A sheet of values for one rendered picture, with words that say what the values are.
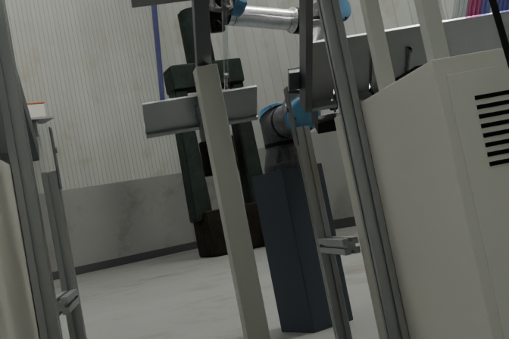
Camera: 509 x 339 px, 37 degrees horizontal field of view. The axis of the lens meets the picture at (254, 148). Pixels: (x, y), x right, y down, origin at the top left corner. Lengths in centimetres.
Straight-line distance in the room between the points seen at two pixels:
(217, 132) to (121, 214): 1023
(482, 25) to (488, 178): 106
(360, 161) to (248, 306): 56
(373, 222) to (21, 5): 1100
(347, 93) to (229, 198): 50
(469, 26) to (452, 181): 104
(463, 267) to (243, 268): 81
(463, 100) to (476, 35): 102
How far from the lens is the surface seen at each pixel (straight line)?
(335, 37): 168
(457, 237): 132
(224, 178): 199
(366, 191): 165
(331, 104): 218
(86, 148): 1213
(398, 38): 219
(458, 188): 128
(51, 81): 1217
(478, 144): 129
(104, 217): 1207
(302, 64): 211
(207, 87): 202
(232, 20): 265
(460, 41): 229
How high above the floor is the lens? 43
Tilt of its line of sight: 5 degrees up
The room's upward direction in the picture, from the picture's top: 11 degrees counter-clockwise
